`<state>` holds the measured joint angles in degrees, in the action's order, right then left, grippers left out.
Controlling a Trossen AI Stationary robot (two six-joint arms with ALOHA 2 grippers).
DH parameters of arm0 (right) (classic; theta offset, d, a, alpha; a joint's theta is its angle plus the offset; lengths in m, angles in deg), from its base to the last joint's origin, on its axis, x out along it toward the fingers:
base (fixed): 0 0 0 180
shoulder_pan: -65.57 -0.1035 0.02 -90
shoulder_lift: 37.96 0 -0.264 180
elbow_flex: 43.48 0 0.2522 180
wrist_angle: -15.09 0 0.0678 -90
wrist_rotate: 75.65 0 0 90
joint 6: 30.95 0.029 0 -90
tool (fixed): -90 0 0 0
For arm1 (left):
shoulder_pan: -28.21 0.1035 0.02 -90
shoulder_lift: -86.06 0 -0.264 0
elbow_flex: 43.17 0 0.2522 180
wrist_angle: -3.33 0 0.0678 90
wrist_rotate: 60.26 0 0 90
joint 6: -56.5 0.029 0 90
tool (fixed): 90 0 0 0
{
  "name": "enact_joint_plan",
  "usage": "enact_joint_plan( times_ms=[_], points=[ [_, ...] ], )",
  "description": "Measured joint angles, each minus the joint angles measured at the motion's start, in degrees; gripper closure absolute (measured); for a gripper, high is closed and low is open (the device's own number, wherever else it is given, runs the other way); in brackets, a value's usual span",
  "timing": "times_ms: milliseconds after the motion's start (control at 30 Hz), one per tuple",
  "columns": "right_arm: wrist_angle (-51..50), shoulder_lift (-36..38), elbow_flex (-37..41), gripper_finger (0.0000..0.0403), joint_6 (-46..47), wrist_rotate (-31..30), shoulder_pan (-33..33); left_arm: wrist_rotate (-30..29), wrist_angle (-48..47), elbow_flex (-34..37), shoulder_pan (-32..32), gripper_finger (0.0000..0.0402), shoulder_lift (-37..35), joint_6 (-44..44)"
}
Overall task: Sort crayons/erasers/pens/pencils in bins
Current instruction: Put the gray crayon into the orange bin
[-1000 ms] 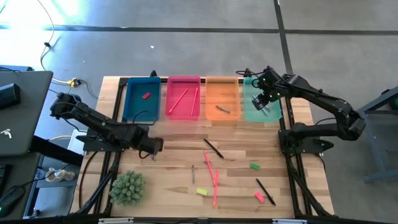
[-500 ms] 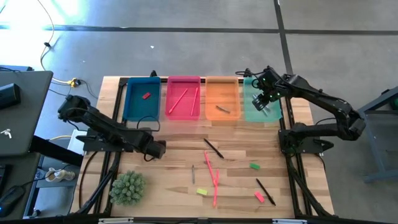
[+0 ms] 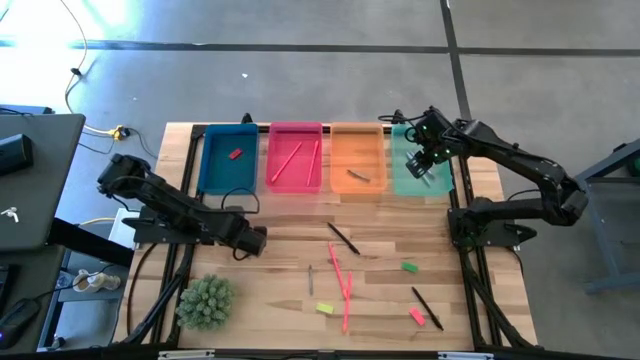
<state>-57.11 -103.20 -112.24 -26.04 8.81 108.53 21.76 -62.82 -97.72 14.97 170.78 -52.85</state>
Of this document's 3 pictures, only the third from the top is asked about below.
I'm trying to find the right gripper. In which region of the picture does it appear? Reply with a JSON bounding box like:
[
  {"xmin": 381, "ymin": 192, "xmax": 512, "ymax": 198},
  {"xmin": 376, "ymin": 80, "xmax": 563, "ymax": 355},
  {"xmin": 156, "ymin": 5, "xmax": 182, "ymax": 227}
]
[{"xmin": 405, "ymin": 105, "xmax": 459, "ymax": 180}]

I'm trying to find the black pen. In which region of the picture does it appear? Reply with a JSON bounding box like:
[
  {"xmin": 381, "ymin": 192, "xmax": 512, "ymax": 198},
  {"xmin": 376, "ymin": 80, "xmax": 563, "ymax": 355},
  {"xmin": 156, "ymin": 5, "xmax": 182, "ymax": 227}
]
[
  {"xmin": 410, "ymin": 286, "xmax": 445, "ymax": 332},
  {"xmin": 327, "ymin": 222, "xmax": 361, "ymax": 255}
]

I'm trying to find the teal plastic bin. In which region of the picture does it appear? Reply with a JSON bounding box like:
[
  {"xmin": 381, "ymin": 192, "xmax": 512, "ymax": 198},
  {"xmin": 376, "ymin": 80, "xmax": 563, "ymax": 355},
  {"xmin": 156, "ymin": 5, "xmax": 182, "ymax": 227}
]
[{"xmin": 390, "ymin": 124, "xmax": 455, "ymax": 198}]

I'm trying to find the orange plastic bin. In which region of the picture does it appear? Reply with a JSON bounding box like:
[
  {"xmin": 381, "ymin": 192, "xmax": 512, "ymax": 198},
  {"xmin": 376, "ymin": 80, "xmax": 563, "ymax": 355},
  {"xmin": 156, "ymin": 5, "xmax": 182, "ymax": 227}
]
[{"xmin": 329, "ymin": 122, "xmax": 389, "ymax": 195}]

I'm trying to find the blue plastic bin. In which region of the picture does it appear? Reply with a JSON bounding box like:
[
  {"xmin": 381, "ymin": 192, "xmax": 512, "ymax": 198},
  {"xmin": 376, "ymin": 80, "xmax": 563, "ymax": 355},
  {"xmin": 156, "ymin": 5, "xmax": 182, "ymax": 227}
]
[{"xmin": 198, "ymin": 123, "xmax": 260, "ymax": 196}]

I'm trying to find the green artificial plant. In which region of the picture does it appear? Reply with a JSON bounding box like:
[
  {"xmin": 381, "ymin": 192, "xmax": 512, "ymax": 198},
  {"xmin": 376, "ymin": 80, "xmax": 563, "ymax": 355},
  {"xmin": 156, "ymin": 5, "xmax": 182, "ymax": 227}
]
[{"xmin": 174, "ymin": 273, "xmax": 236, "ymax": 332}]

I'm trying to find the pink plastic bin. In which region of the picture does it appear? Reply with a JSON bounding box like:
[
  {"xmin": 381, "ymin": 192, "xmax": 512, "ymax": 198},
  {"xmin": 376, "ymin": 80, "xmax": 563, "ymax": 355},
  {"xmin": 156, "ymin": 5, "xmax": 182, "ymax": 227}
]
[{"xmin": 265, "ymin": 121, "xmax": 325, "ymax": 195}]

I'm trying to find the white box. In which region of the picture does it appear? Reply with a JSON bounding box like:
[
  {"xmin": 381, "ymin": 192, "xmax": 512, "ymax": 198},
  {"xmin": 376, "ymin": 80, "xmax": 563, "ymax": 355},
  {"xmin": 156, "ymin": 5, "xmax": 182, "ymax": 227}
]
[{"xmin": 107, "ymin": 207, "xmax": 139, "ymax": 250}]

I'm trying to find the black desk crossbar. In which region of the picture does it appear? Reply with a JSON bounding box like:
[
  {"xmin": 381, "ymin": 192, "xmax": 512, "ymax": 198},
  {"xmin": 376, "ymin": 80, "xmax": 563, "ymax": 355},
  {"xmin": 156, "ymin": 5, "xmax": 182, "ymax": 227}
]
[{"xmin": 47, "ymin": 217, "xmax": 135, "ymax": 269}]

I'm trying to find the beige curled object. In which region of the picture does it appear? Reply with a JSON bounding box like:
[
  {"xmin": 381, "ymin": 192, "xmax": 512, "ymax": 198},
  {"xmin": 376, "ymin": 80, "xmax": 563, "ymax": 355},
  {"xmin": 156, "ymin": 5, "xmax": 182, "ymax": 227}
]
[{"xmin": 72, "ymin": 268, "xmax": 122, "ymax": 294}]

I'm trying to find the grey-blue metal cart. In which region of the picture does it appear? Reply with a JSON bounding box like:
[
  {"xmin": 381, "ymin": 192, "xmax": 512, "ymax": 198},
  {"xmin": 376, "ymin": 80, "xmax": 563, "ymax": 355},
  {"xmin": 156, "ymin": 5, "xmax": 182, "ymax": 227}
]
[{"xmin": 552, "ymin": 138, "xmax": 640, "ymax": 295}]

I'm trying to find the dark grey desk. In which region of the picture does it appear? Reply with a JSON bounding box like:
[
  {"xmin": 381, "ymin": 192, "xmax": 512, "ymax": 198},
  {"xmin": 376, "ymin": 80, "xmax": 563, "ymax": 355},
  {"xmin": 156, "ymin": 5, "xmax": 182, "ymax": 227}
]
[{"xmin": 0, "ymin": 113, "xmax": 86, "ymax": 252}]

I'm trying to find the black computer mouse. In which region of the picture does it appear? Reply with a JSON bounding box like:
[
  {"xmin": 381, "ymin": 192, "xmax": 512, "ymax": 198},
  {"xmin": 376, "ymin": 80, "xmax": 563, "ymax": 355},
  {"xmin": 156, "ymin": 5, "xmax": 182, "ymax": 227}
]
[{"xmin": 0, "ymin": 298, "xmax": 41, "ymax": 351}]

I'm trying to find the black box device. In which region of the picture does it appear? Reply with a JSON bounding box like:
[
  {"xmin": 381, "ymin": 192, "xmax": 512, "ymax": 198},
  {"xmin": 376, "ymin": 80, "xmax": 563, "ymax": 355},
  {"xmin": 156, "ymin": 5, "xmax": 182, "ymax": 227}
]
[{"xmin": 0, "ymin": 133, "xmax": 35, "ymax": 177}]

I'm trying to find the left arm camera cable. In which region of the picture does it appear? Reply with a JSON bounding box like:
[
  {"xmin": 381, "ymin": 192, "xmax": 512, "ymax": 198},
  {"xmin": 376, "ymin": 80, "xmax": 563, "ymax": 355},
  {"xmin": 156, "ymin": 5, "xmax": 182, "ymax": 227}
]
[{"xmin": 220, "ymin": 187, "xmax": 262, "ymax": 262}]

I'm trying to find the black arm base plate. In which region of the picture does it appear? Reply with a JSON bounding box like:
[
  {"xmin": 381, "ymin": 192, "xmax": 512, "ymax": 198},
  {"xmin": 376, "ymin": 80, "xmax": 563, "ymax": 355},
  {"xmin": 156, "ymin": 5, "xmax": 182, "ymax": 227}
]
[
  {"xmin": 122, "ymin": 204, "xmax": 207, "ymax": 246},
  {"xmin": 447, "ymin": 207, "xmax": 539, "ymax": 250}
]

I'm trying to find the silver metal bracket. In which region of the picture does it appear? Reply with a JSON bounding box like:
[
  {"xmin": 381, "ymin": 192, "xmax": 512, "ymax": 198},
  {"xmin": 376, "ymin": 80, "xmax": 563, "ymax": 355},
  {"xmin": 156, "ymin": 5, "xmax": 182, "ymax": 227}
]
[
  {"xmin": 158, "ymin": 349, "xmax": 216, "ymax": 360},
  {"xmin": 438, "ymin": 351, "xmax": 495, "ymax": 360}
]

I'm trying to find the black aluminium table frame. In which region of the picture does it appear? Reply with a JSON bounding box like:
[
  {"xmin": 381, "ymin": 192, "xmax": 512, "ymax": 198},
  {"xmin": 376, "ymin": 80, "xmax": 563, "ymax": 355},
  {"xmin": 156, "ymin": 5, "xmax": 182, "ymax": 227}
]
[{"xmin": 113, "ymin": 110, "xmax": 540, "ymax": 354}]

